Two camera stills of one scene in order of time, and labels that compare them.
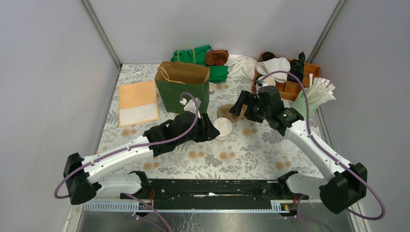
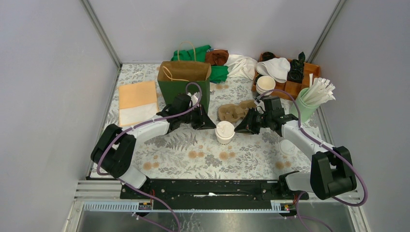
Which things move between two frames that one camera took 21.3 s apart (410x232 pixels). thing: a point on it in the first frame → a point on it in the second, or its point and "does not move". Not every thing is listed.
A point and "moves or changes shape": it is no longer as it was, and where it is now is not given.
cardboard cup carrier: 224,112 does not move
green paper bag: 174,78 does not move
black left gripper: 208,132 → 205,122
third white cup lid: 287,147 does not move
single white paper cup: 223,137 moves or changes shape
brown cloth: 216,57 does not move
